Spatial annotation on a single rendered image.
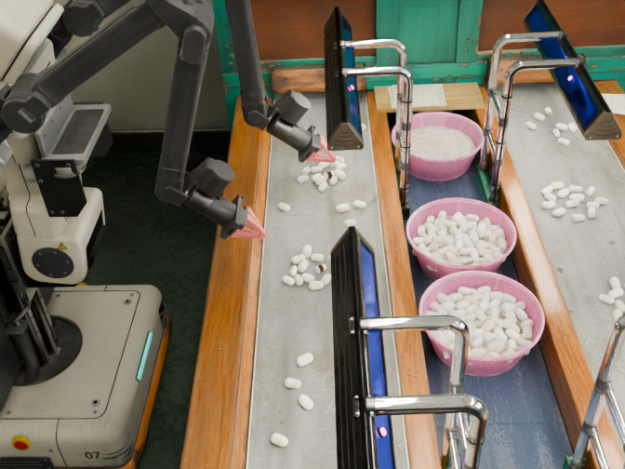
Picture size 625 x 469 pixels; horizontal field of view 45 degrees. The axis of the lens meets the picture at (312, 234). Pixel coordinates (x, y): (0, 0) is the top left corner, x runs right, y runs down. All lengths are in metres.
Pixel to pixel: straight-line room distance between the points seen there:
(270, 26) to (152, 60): 1.16
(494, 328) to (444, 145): 0.73
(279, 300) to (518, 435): 0.59
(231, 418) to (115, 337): 0.95
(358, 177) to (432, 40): 0.56
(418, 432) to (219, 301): 0.55
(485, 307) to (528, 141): 0.71
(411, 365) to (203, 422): 0.43
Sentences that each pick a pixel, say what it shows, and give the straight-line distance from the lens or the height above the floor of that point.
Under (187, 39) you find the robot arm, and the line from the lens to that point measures 1.38.
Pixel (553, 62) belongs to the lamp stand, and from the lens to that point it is 1.88.
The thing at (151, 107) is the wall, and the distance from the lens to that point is 3.57.
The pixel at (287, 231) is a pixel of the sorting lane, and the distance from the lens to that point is 1.91.
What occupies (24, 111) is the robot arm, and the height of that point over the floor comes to 1.25.
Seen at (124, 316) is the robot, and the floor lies 0.28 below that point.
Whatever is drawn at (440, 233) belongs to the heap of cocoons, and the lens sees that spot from 1.90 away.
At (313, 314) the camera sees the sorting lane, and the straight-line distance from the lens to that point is 1.69.
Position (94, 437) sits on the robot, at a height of 0.26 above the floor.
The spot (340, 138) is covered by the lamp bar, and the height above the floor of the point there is 1.07.
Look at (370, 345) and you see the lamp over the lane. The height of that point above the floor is 1.09.
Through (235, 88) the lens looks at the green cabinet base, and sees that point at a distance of 2.47.
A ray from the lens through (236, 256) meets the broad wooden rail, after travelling 1.81.
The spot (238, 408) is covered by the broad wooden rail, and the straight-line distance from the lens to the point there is 1.50.
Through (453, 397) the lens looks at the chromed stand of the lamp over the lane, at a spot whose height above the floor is 1.12.
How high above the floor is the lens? 1.94
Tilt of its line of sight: 39 degrees down
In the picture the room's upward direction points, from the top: 3 degrees counter-clockwise
